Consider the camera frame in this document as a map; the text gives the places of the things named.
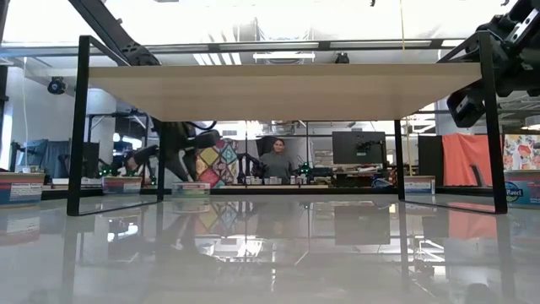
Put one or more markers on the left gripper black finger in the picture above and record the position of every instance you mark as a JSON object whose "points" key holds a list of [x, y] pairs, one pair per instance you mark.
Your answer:
{"points": [[193, 164], [174, 171]]}

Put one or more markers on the gold-lidded seafood can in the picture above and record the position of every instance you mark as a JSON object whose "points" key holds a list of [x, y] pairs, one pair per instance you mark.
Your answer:
{"points": [[21, 190], [121, 186], [419, 186]]}

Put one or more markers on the person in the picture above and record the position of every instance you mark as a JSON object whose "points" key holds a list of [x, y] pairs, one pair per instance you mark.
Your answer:
{"points": [[277, 164]]}

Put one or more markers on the black computer monitor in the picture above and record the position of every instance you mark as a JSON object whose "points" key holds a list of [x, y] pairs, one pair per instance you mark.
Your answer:
{"points": [[358, 148]]}

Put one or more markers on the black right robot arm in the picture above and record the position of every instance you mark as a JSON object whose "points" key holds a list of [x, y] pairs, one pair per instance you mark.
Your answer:
{"points": [[519, 38]]}

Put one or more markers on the silver-lidded tuna can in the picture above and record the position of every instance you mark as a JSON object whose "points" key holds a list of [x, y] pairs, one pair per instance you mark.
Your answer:
{"points": [[190, 190], [523, 190]]}

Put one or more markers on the wooden background table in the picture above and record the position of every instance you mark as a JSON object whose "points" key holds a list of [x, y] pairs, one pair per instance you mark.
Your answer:
{"points": [[274, 186]]}

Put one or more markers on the blue-grey cloth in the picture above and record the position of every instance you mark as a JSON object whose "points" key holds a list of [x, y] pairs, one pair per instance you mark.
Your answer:
{"points": [[42, 156]]}

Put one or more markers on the black ceiling dome camera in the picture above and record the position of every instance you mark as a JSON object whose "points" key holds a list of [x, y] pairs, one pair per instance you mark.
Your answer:
{"points": [[56, 85], [341, 58]]}

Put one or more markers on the white ceiling light fixture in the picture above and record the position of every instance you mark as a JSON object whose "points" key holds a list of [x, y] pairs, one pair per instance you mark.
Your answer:
{"points": [[283, 56]]}

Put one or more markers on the orange cloth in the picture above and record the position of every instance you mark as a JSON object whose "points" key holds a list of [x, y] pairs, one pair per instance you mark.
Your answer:
{"points": [[464, 160]]}

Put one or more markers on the colourful patchwork quilt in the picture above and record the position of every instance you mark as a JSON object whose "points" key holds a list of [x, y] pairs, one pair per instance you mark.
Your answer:
{"points": [[217, 164]]}

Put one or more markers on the black cabinet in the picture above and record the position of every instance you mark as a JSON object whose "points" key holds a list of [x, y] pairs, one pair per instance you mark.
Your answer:
{"points": [[430, 160]]}

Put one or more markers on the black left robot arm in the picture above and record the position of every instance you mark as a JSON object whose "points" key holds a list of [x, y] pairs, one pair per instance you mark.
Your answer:
{"points": [[114, 29]]}

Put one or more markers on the black background robot arm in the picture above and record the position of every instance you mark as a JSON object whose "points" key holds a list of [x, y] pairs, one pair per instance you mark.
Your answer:
{"points": [[306, 169], [249, 166], [145, 158], [107, 169]]}

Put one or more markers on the wooden shelf black metal frame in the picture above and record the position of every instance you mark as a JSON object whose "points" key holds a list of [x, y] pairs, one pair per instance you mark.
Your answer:
{"points": [[282, 93]]}

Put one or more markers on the floral patterned cloth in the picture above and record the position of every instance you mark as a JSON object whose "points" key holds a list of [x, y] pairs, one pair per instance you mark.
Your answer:
{"points": [[523, 152]]}

